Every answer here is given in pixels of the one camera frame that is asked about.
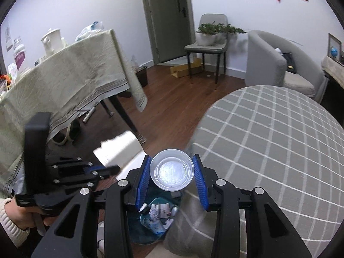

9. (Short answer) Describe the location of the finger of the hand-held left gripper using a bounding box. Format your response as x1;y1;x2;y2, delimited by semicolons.
89;165;121;179
77;157;102;174

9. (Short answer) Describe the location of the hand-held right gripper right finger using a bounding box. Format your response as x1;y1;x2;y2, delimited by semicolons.
192;154;312;258

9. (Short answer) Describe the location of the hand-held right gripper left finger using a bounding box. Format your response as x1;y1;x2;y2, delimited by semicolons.
31;154;152;258

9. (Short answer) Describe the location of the white round lid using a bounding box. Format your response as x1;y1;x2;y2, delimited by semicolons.
149;149;194;192

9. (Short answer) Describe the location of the trash bin with blue bag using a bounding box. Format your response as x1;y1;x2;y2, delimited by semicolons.
126;185;189;246

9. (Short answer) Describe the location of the person's left forearm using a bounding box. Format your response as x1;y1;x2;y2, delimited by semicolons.
0;197;30;248

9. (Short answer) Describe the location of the person's left hand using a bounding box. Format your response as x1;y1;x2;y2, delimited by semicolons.
4;197;58;227

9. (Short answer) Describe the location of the silver metal tube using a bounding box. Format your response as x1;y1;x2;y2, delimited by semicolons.
83;107;96;124

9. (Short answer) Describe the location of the grey checked tablecloth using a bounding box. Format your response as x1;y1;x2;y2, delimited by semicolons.
163;85;344;258

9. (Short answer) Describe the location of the beige patterned tablecloth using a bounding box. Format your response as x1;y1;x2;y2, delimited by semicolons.
0;29;148;194

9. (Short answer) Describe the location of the purple and white container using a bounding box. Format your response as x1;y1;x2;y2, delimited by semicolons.
13;43;29;73

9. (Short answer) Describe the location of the dark waste bin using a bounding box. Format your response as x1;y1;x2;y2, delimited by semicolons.
134;66;149;88

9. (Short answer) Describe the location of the white ceramic teapot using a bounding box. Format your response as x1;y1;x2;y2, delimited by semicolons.
41;28;66;55

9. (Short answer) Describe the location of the flat cardboard box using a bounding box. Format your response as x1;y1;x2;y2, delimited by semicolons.
170;58;203;78

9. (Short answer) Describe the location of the clear plastic bag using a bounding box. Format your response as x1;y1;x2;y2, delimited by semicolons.
75;21;105;42

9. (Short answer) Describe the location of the grey dining chair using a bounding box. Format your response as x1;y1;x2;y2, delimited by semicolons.
184;13;229;84

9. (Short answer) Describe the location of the grey armchair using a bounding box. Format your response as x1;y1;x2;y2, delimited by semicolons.
244;30;330;104

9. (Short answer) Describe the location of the potted plant in white pot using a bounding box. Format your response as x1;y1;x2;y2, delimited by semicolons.
196;23;247;46

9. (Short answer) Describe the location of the black handbag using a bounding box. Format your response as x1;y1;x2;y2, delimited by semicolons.
282;52;297;74

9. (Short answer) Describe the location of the grey-green door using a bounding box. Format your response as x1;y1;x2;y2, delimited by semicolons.
138;0;195;66

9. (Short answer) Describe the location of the fringed beige desk cloth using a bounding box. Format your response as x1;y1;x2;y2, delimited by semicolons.
322;55;344;73

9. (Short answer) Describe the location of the framed globe picture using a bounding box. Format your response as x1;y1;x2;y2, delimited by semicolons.
327;33;343;60

